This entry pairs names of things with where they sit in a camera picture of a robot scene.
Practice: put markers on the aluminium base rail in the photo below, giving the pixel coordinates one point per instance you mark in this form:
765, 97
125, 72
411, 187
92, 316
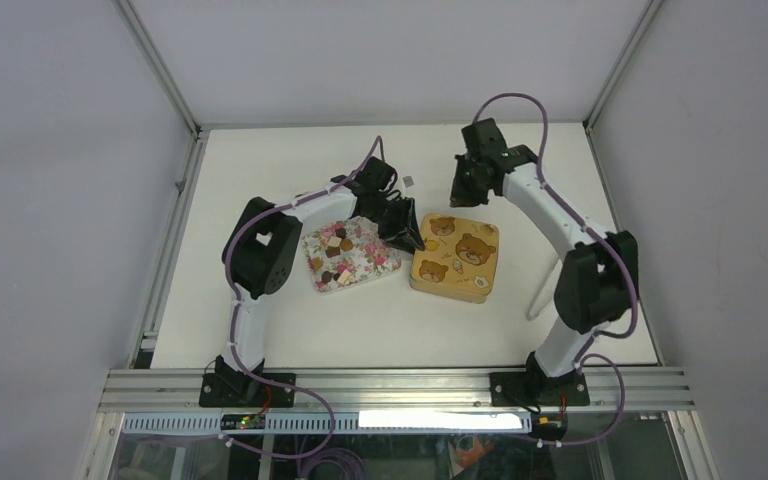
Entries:
648, 388

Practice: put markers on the floral rectangular tray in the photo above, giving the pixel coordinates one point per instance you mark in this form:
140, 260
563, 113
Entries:
369, 260

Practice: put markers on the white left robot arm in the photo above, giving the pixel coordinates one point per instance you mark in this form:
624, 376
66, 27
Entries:
260, 253

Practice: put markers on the gold square tin box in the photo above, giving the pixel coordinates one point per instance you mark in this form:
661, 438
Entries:
474, 289

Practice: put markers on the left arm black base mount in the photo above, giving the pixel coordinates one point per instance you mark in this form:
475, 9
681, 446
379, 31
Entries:
224, 387

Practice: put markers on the silver square tin lid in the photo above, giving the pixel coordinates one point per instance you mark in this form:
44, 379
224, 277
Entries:
456, 248

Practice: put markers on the white slotted cable duct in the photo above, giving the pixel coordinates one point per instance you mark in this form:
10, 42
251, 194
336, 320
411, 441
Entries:
362, 422

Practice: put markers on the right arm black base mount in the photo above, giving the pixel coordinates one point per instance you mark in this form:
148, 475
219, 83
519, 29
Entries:
531, 388

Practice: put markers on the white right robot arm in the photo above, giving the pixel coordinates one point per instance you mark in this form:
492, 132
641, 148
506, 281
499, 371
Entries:
598, 280

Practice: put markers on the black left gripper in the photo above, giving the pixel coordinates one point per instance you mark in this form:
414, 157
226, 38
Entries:
404, 231

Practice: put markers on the brown rectangular bar chocolate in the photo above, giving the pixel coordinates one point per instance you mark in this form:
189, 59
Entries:
333, 252

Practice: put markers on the caramel square chocolate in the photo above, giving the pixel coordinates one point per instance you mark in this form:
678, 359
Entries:
316, 264

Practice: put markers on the white rectangular chocolate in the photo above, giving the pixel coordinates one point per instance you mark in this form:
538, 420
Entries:
344, 277

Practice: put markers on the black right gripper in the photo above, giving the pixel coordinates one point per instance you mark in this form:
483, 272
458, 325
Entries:
460, 197

